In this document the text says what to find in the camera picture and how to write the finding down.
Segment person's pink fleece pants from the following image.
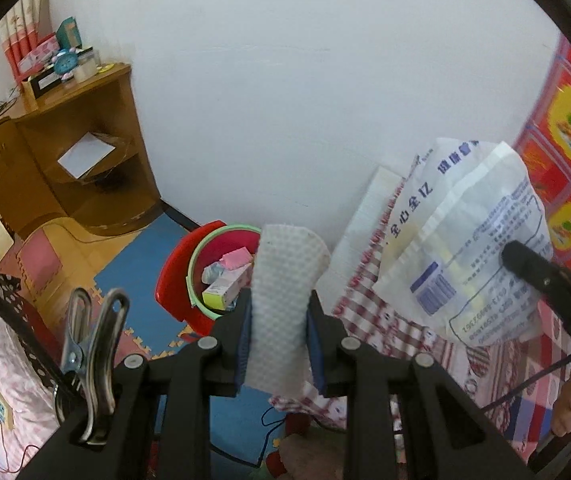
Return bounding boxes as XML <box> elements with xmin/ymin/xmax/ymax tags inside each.
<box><xmin>266</xmin><ymin>435</ymin><xmax>351</xmax><ymax>480</ymax></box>

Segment blue foam floor mat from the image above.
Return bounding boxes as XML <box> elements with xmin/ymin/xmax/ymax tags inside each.
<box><xmin>94</xmin><ymin>215</ymin><xmax>286</xmax><ymax>461</ymax></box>

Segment white pad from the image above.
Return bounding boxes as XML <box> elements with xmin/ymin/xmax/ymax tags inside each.
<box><xmin>242</xmin><ymin>223</ymin><xmax>332</xmax><ymax>393</ymax></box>

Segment red floral printed cloth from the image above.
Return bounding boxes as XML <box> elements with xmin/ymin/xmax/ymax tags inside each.
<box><xmin>513</xmin><ymin>35</ymin><xmax>571</xmax><ymax>291</ymax></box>

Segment white printed plastic bag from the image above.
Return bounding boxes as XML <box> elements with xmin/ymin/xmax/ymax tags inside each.
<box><xmin>372</xmin><ymin>136</ymin><xmax>550</xmax><ymax>348</ymax></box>

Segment pink patterned box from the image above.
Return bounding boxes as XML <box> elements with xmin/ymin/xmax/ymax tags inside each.
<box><xmin>18</xmin><ymin>35</ymin><xmax>61</xmax><ymax>75</ymax></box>

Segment wooden corner cabinet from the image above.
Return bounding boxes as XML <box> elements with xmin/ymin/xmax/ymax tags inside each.
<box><xmin>0</xmin><ymin>62</ymin><xmax>162</xmax><ymax>261</ymax></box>

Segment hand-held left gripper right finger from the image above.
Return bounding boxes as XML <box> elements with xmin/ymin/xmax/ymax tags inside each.
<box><xmin>305</xmin><ymin>290</ymin><xmax>536</xmax><ymax>480</ymax></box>

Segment teal wet wipes packet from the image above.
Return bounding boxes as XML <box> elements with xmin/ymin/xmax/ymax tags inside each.
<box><xmin>200</xmin><ymin>262</ymin><xmax>226</xmax><ymax>285</ymax></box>

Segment teal carton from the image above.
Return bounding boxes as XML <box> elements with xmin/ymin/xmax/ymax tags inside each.
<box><xmin>56</xmin><ymin>17</ymin><xmax>84</xmax><ymax>51</ymax></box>

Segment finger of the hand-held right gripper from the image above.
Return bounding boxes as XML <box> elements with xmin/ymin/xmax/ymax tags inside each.
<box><xmin>500</xmin><ymin>239</ymin><xmax>571</xmax><ymax>356</ymax></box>

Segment dark polka dot cloth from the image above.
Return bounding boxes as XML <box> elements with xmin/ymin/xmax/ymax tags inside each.
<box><xmin>0</xmin><ymin>272</ymin><xmax>61</xmax><ymax>361</ymax></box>

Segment clear tape roll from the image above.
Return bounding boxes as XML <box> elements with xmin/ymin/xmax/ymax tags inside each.
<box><xmin>73</xmin><ymin>55</ymin><xmax>99</xmax><ymax>82</ymax></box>

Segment red bucket with green rim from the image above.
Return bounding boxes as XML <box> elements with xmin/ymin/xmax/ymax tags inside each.
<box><xmin>187</xmin><ymin>224</ymin><xmax>265</xmax><ymax>322</ymax></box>

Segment white paper sheet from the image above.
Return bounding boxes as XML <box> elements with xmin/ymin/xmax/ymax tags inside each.
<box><xmin>57</xmin><ymin>132</ymin><xmax>118</xmax><ymax>179</ymax></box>

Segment black and yellow box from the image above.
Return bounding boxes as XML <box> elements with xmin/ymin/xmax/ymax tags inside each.
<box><xmin>22</xmin><ymin>47</ymin><xmax>96</xmax><ymax>98</ymax></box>

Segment black cable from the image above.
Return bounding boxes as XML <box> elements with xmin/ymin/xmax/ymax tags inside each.
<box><xmin>0</xmin><ymin>270</ymin><xmax>74</xmax><ymax>401</ymax></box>
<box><xmin>480</xmin><ymin>345</ymin><xmax>571</xmax><ymax>416</ymax></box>

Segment red and white tall boxes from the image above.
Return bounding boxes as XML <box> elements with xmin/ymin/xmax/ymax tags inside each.
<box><xmin>0</xmin><ymin>0</ymin><xmax>49</xmax><ymax>81</ymax></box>

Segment blue alarm clock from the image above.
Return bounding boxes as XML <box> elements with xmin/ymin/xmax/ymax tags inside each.
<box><xmin>53</xmin><ymin>47</ymin><xmax>79</xmax><ymax>81</ymax></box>

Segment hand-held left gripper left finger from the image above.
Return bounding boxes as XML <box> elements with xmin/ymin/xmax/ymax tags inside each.
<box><xmin>16</xmin><ymin>287</ymin><xmax>255</xmax><ymax>480</ymax></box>

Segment red plastic stool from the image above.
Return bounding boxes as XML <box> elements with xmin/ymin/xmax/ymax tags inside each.
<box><xmin>154</xmin><ymin>220</ymin><xmax>229</xmax><ymax>323</ymax></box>

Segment metal spring clamp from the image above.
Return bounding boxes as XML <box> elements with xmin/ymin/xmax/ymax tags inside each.
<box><xmin>60</xmin><ymin>287</ymin><xmax>131</xmax><ymax>447</ymax></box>

